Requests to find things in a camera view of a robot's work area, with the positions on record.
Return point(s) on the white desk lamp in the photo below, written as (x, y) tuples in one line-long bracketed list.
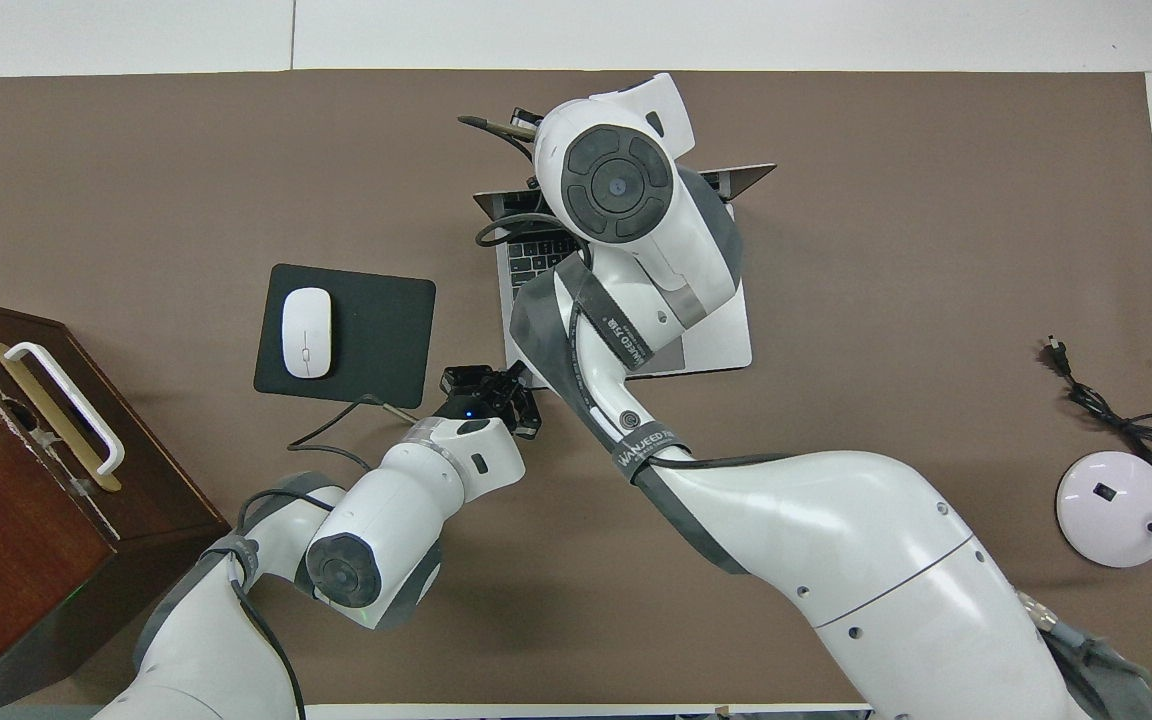
[(1106, 510)]

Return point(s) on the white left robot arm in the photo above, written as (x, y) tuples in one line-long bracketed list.
[(386, 530)]

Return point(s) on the silver laptop computer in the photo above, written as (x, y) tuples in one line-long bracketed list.
[(721, 330)]

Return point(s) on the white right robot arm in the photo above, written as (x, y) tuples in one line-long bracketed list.
[(836, 560)]

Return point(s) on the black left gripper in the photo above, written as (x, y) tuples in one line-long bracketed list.
[(471, 392)]

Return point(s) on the black mouse pad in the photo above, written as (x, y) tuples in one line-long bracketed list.
[(381, 340)]

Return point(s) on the white computer mouse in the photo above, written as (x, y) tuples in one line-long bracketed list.
[(307, 332)]

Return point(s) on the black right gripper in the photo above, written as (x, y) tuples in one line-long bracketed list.
[(525, 124)]

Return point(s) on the dark brown wooden box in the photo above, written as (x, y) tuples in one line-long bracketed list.
[(6, 540)]

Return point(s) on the brown table mat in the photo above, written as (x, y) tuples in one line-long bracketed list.
[(236, 150)]

